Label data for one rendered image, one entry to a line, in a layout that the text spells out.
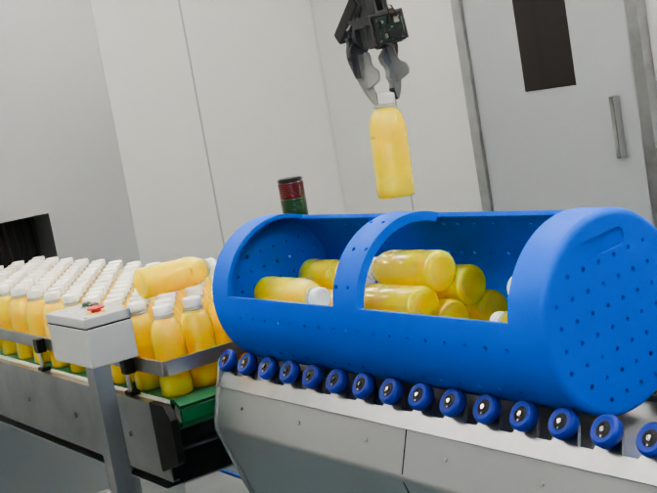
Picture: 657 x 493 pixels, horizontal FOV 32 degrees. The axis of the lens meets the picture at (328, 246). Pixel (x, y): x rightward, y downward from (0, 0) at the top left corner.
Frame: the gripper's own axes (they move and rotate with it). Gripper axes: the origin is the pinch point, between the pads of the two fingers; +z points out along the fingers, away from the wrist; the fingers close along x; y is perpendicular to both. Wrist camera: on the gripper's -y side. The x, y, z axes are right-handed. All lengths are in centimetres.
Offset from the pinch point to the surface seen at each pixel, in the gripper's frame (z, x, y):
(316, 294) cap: 30.7, -20.4, -5.3
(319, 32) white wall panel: -28, 263, -480
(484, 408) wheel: 45, -21, 40
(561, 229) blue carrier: 21, -13, 56
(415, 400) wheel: 45, -23, 25
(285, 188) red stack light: 18, 13, -75
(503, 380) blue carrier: 40, -21, 46
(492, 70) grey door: 19, 272, -326
